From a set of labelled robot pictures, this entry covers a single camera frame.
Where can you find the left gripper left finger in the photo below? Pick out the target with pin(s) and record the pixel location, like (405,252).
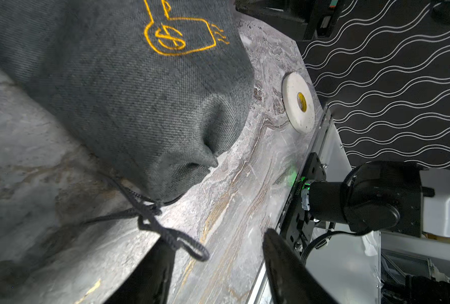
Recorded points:
(150,282)

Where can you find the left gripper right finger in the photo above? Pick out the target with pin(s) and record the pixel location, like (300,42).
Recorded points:
(289,280)

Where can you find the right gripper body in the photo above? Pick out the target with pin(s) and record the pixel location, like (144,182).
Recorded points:
(300,20)

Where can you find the grey hair dryer bag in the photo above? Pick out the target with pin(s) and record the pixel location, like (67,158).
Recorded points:
(157,89)

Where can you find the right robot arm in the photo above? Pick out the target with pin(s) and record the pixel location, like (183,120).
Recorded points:
(382,69)

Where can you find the white tape roll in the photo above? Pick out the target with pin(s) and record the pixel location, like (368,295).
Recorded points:
(298,103)

